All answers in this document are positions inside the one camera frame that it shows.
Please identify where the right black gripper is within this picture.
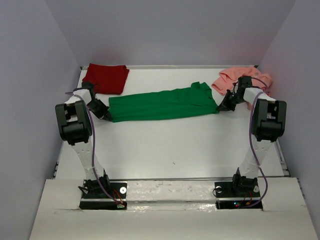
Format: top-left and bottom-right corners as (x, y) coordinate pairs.
(217, 89), (247, 112)

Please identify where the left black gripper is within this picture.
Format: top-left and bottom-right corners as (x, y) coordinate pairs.
(85, 99), (112, 122)

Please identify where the green t shirt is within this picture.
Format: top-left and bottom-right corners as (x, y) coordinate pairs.
(108, 82), (219, 123)

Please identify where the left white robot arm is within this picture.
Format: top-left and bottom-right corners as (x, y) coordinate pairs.
(55, 82), (113, 198)

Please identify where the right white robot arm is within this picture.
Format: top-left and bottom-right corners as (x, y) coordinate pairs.
(213, 75), (287, 199)

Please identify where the pink crumpled t shirt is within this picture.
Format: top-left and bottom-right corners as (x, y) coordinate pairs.
(212, 66), (276, 107)

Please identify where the red folded t shirt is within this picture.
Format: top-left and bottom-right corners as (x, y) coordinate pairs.
(82, 63), (130, 95)

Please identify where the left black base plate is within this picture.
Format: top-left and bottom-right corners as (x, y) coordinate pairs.
(78, 180), (128, 211)

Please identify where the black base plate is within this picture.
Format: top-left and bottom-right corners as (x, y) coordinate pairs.
(212, 181), (263, 210)
(78, 180), (128, 211)

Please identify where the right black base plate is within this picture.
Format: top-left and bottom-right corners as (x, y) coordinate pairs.
(212, 181), (263, 210)

